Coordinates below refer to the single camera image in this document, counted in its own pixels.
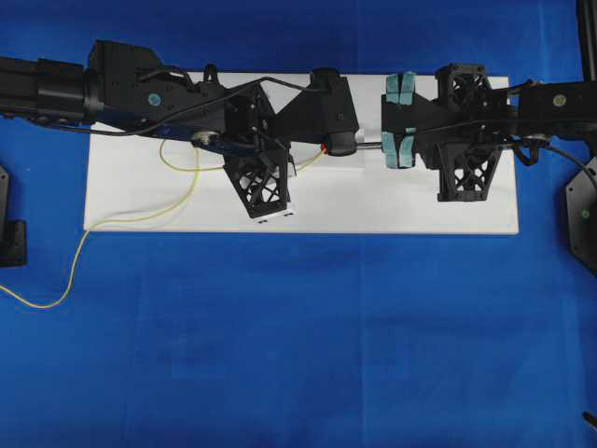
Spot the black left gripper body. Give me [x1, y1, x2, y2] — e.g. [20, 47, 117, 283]
[195, 83, 291, 158]

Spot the right gripper teal finger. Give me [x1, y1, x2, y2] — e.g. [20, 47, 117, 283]
[385, 71, 415, 105]
[382, 128, 416, 169]

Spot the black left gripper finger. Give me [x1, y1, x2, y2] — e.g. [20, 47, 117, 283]
[224, 148, 296, 222]
[274, 68, 359, 157]

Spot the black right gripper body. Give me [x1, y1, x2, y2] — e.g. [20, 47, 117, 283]
[419, 63, 542, 166]

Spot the red soldering iron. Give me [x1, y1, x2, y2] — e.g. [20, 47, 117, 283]
[356, 142, 382, 150]

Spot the yellow solder wire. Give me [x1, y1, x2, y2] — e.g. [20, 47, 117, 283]
[0, 139, 327, 311]

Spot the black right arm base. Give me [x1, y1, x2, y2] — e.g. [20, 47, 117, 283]
[565, 171, 596, 274]

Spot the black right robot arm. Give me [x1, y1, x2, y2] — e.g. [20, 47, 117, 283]
[272, 63, 596, 202]

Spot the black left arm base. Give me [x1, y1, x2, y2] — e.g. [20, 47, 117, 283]
[0, 162, 28, 269]

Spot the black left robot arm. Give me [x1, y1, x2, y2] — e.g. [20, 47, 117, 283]
[1, 40, 290, 219]

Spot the white foam board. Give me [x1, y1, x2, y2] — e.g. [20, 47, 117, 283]
[84, 125, 519, 235]

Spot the blue table cloth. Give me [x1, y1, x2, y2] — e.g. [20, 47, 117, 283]
[1, 1, 596, 447]

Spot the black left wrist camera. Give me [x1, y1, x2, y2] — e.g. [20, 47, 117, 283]
[89, 40, 191, 126]

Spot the black camera stand frame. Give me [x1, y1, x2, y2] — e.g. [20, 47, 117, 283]
[576, 0, 596, 81]

